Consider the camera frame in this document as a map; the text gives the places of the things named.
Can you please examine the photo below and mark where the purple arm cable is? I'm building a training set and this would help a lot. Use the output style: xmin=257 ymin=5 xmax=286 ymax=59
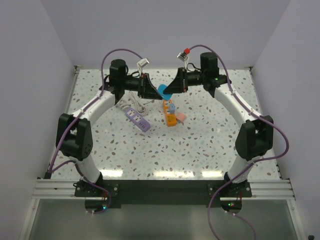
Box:
xmin=48 ymin=48 xmax=145 ymax=216
xmin=188 ymin=44 xmax=291 ymax=240

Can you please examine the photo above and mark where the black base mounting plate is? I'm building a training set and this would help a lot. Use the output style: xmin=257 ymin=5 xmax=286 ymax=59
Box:
xmin=73 ymin=180 xmax=253 ymax=211

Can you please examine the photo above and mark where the orange power strip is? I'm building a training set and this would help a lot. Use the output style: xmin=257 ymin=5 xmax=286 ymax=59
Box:
xmin=162 ymin=100 xmax=177 ymax=127

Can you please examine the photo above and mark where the aluminium frame rail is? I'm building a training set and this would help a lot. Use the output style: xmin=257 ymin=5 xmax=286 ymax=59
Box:
xmin=31 ymin=177 xmax=83 ymax=200

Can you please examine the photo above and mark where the light blue charger plug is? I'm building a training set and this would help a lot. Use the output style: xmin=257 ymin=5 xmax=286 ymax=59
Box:
xmin=168 ymin=103 xmax=176 ymax=115

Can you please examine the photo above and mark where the purple power strip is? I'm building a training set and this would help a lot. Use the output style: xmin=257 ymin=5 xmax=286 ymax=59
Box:
xmin=125 ymin=107 xmax=151 ymax=133

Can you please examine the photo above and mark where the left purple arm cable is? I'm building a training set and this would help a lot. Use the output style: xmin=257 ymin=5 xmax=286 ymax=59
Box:
xmin=48 ymin=48 xmax=145 ymax=216

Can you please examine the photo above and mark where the teal blue plug adapter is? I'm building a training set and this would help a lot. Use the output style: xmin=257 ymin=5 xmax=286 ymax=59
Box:
xmin=157 ymin=84 xmax=173 ymax=101

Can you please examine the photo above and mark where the pink charger plug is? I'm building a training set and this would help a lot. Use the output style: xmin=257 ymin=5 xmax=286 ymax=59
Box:
xmin=175 ymin=112 xmax=186 ymax=123

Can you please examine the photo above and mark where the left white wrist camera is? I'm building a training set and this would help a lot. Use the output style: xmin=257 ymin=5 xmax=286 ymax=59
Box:
xmin=137 ymin=58 xmax=150 ymax=74

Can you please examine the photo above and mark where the white purple strip cord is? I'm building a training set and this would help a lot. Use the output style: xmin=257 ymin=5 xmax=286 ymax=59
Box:
xmin=114 ymin=90 xmax=156 ymax=117

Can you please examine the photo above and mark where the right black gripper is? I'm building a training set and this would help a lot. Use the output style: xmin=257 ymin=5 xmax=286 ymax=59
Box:
xmin=163 ymin=68 xmax=206 ymax=95

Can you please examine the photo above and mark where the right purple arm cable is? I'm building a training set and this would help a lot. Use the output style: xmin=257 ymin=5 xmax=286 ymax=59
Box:
xmin=188 ymin=44 xmax=291 ymax=240

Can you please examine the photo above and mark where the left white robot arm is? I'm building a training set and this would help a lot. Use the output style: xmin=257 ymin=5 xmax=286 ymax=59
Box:
xmin=56 ymin=58 xmax=162 ymax=196

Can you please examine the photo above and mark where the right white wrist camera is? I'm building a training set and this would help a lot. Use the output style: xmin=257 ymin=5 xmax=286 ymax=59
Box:
xmin=177 ymin=48 xmax=190 ymax=63

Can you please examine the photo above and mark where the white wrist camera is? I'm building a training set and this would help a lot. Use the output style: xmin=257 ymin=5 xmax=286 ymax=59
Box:
xmin=137 ymin=58 xmax=150 ymax=74
xmin=177 ymin=48 xmax=190 ymax=63

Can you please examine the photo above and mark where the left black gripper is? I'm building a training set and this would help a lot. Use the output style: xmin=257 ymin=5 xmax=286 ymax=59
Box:
xmin=121 ymin=72 xmax=163 ymax=100

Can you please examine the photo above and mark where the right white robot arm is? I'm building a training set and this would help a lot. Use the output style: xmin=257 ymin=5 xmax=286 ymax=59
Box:
xmin=163 ymin=52 xmax=274 ymax=197

